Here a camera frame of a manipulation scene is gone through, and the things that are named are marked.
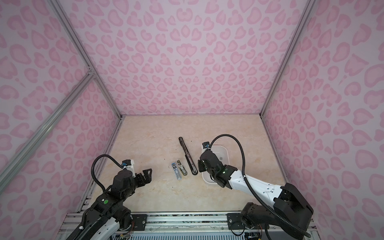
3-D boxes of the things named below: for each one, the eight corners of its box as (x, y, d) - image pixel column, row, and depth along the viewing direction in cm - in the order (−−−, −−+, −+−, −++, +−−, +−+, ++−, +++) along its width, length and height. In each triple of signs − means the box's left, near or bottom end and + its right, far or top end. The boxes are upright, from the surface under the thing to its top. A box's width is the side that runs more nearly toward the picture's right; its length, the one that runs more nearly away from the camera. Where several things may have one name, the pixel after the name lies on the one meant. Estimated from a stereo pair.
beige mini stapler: (184, 176, 91) (184, 172, 86) (177, 164, 96) (176, 160, 91) (187, 174, 92) (187, 170, 87) (180, 162, 96) (179, 158, 92)
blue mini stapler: (178, 180, 89) (177, 178, 86) (171, 165, 95) (171, 163, 93) (182, 178, 90) (181, 176, 87) (175, 163, 96) (175, 161, 93)
